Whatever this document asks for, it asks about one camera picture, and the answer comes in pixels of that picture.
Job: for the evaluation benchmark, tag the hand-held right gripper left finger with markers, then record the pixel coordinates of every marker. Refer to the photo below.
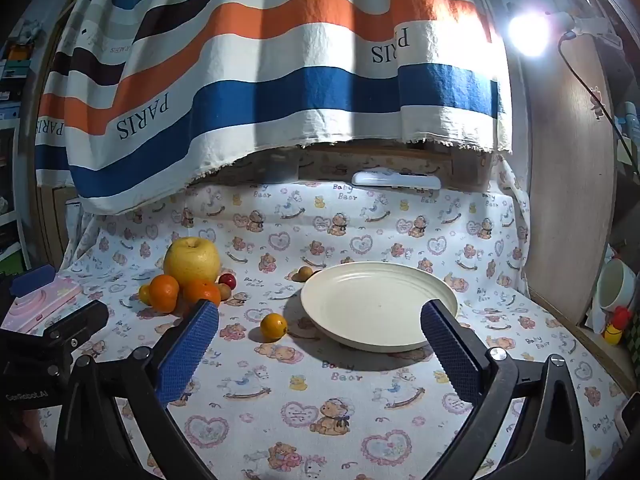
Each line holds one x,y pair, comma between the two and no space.
187,355

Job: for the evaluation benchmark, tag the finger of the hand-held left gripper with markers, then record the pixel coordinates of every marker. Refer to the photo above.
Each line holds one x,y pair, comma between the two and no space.
80,317
32,280

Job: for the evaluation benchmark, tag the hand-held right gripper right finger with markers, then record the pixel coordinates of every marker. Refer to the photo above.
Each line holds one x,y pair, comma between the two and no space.
452,355

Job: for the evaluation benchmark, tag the orange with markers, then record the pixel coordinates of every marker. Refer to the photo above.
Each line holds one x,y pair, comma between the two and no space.
200,290
164,292

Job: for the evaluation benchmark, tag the small yellow tomato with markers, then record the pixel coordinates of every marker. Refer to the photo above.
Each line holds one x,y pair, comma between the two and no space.
144,294

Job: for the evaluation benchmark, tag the small brown kiwi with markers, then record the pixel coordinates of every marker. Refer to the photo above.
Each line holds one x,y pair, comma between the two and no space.
224,292
303,273

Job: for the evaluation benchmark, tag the red cherry tomato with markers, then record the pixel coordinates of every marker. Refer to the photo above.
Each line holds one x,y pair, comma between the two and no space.
229,279

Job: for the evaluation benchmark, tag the small orange tomato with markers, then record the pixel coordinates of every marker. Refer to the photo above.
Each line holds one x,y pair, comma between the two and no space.
273,327

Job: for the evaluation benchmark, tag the cream round plate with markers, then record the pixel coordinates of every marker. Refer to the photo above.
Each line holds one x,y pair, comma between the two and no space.
370,305

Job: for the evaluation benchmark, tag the bear print tablecloth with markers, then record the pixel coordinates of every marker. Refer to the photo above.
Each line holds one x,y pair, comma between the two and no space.
350,410

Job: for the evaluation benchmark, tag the red and yellow toy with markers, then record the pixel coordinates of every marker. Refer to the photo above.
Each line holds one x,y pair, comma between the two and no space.
617,327

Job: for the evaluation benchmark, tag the white mug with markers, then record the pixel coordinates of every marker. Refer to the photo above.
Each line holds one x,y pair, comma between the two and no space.
617,285

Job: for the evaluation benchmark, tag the white flat device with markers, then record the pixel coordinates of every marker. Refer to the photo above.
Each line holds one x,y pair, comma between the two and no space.
395,180

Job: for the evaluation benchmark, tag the clear plastic box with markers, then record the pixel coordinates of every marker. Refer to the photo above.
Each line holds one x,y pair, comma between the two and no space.
281,170

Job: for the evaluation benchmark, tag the striped hanging cloth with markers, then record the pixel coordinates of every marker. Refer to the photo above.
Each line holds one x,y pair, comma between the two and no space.
300,110

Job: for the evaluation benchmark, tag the cartoon sticker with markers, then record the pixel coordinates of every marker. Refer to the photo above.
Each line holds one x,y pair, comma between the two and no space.
598,104

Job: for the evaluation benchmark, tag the bright clip lamp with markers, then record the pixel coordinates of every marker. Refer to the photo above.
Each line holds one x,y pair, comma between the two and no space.
527,30

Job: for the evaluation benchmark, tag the pink toy camera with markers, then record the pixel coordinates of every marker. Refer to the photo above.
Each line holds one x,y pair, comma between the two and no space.
45,302

